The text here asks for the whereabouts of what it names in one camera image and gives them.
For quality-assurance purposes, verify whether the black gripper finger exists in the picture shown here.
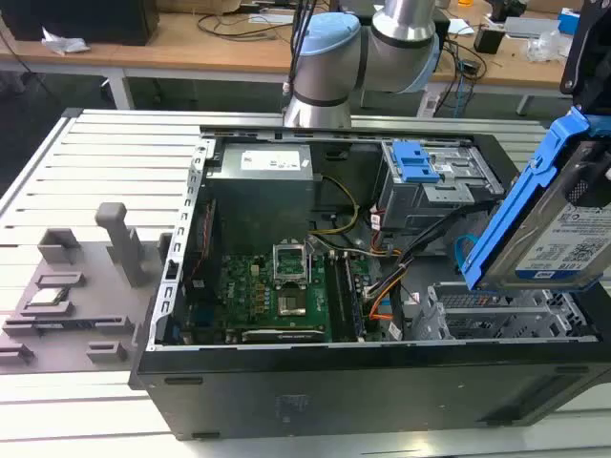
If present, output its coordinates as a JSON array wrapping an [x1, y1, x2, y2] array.
[[564, 140, 611, 207]]

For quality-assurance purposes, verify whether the hard disk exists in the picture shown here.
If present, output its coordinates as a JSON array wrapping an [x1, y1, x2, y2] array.
[[459, 107, 611, 293]]

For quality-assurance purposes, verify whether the metal disk bay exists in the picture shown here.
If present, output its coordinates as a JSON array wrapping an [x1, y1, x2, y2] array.
[[410, 281, 599, 343]]

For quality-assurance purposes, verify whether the blue box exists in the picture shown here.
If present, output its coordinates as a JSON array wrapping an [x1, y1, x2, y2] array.
[[557, 6, 586, 35]]

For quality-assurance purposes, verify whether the clear plastic bag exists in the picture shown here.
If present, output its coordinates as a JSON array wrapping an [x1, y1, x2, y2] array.
[[526, 29, 574, 62]]

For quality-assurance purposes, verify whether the flat grey box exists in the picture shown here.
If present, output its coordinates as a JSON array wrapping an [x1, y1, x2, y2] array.
[[502, 15, 562, 38]]

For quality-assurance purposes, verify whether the small black box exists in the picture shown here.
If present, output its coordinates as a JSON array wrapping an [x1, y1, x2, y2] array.
[[473, 27, 507, 54]]

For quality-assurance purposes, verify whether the metal drive cage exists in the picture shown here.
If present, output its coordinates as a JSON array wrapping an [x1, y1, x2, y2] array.
[[378, 139, 506, 233]]

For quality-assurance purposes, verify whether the blue drive cage latch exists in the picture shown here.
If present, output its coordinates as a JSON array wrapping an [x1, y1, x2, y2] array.
[[389, 140, 443, 183]]

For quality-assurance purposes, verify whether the CPU socket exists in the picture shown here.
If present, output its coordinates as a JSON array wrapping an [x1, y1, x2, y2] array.
[[275, 281, 312, 319]]

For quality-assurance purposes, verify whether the metal socket cover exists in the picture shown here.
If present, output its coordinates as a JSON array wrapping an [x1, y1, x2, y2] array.
[[270, 242, 312, 288]]

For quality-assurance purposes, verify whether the grey power supply unit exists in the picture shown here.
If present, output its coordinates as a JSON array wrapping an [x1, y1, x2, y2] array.
[[205, 142, 315, 255]]

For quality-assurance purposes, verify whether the black open PC case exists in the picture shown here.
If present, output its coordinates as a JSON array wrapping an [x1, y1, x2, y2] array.
[[128, 124, 611, 443]]

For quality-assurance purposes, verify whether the black graphics card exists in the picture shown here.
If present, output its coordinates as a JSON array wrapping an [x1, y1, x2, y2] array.
[[241, 326, 325, 344]]

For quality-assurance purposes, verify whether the wooden desk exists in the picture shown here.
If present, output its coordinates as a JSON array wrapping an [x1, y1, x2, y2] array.
[[0, 0, 577, 115]]

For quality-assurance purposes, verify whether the green motherboard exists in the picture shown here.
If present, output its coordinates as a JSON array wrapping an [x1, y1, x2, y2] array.
[[183, 251, 383, 344]]

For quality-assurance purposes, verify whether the red case fan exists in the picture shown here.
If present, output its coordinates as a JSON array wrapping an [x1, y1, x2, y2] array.
[[201, 198, 219, 255]]

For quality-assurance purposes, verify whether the large black box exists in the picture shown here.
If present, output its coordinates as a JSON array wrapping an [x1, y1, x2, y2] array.
[[0, 0, 161, 47]]

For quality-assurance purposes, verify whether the grey parts rack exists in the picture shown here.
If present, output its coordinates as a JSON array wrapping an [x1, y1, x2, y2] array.
[[0, 201, 176, 374]]

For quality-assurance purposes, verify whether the crumpled white paper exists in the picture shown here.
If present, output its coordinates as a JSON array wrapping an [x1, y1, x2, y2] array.
[[40, 27, 92, 54]]

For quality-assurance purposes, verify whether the silver CPU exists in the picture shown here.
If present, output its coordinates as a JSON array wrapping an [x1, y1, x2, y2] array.
[[28, 287, 66, 307]]

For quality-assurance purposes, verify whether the blue wire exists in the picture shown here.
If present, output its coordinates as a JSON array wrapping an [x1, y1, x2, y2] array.
[[454, 233, 479, 274]]

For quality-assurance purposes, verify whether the black wire bundle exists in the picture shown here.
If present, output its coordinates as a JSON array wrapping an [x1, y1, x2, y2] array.
[[362, 199, 502, 300]]

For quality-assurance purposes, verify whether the yellow wire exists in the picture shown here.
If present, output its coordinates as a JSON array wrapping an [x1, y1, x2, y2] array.
[[307, 175, 362, 236]]

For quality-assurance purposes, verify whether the orange wire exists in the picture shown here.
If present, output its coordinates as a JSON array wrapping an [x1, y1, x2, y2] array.
[[369, 284, 398, 322]]

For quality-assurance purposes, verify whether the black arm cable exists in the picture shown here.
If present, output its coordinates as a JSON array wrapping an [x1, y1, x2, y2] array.
[[284, 0, 317, 99]]

